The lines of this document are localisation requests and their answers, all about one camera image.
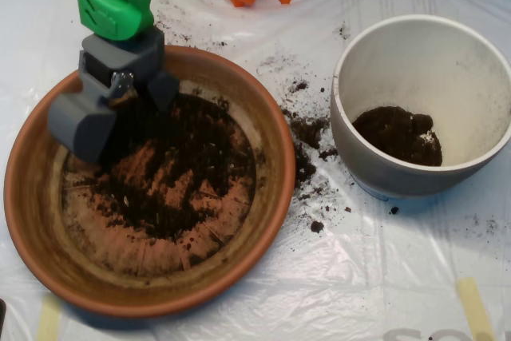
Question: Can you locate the dark soil heap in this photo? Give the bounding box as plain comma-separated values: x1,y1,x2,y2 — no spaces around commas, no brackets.
75,93,256,246

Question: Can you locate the terracotta clay saucer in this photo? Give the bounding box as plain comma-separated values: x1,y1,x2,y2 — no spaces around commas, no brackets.
3,45,297,320

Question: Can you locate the spilled soil pile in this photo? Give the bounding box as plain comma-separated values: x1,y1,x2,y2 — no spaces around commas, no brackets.
281,107,340,191

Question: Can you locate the white ceramic pot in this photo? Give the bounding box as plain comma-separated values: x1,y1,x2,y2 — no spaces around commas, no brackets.
330,14,511,201

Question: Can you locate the long beige masking tape strip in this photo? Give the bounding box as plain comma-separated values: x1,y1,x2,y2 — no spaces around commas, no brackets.
36,295,63,341
456,276,497,341

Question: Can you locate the clear plastic cover sheet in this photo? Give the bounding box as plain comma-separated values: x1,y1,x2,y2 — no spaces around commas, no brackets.
0,0,511,341

